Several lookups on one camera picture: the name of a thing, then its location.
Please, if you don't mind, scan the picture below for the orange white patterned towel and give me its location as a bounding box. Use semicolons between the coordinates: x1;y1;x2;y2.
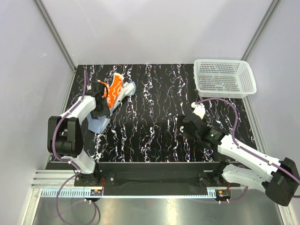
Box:
97;73;124;111

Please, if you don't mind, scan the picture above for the light blue towel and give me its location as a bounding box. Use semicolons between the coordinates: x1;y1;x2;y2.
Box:
87;82;136;134

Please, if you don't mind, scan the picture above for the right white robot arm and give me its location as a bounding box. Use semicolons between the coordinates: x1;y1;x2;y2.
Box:
176;113;300;206

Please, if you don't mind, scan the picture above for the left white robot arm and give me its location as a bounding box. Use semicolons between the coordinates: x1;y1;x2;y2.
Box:
47;82;110;186

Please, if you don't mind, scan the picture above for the white plastic basket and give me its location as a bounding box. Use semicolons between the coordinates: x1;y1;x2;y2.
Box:
194;59;257;98

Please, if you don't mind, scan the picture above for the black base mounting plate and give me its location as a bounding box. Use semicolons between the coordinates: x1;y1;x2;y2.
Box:
75;162;225;189

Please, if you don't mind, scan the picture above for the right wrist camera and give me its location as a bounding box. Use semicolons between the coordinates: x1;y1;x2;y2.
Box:
191;102;206;119

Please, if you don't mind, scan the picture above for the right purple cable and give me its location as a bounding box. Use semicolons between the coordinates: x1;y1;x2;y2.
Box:
192;97;300;204

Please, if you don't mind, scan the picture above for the aluminium rail frame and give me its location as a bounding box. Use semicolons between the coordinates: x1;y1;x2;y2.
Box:
31;170;244;199

